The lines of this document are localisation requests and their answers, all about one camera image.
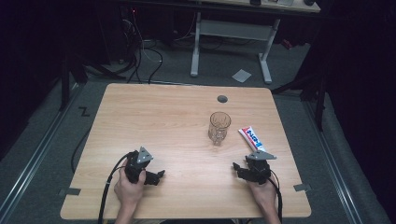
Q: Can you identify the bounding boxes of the white toothpaste tube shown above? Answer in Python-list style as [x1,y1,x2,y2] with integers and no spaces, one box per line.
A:
[237,125,267,154]

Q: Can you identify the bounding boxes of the white-framed wooden desk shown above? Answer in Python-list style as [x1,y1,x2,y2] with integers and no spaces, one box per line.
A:
[190,0,322,85]

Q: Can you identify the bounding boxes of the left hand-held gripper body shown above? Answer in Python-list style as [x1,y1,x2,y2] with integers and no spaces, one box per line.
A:
[124,146,155,184]

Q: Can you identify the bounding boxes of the person's left hand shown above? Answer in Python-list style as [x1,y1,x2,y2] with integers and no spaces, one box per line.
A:
[113,159,148,209]

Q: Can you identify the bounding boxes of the grey tape strip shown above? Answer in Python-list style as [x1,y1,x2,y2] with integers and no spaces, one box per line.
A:
[292,183,312,192]
[58,187,82,197]

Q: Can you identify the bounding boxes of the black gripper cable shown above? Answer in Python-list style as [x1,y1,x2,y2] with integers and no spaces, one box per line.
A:
[97,151,134,224]
[267,168,284,224]

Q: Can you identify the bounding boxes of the thin black floor cable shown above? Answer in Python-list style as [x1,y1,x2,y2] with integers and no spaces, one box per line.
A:
[70,125,93,175]

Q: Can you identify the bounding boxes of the grey paper sheet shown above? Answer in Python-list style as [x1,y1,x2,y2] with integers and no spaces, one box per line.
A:
[231,68,253,84]

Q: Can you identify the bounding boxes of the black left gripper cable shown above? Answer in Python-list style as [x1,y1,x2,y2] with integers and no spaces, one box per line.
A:
[97,151,134,224]

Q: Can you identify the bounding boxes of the black metal stand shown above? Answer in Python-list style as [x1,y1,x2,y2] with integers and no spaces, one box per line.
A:
[271,71,327,132]
[58,52,90,112]

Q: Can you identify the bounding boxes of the person's right hand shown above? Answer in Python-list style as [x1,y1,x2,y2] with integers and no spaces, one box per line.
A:
[247,173,279,214]

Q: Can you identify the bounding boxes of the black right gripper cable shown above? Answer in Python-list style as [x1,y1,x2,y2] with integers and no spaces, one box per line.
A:
[267,168,284,224]

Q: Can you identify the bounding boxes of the black floor cables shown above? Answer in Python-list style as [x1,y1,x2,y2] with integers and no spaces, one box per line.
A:
[120,6,164,85]

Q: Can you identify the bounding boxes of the metal floor rail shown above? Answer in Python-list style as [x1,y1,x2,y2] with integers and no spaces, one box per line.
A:
[0,82,84,218]
[303,99,365,224]

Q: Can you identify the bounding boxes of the clear glass cup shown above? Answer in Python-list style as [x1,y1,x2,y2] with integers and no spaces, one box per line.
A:
[207,111,233,147]

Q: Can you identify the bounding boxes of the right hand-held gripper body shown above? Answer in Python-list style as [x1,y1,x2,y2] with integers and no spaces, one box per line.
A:
[244,149,277,186]

